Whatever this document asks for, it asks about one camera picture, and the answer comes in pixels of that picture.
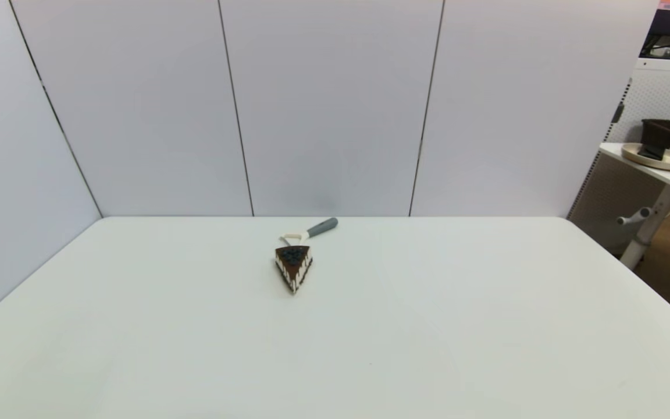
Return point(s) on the small black object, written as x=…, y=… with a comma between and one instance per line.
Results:
x=651, y=152

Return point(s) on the chocolate cake slice with blueberries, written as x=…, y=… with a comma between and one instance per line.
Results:
x=293, y=267

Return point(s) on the white side table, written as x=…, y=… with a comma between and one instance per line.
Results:
x=652, y=174

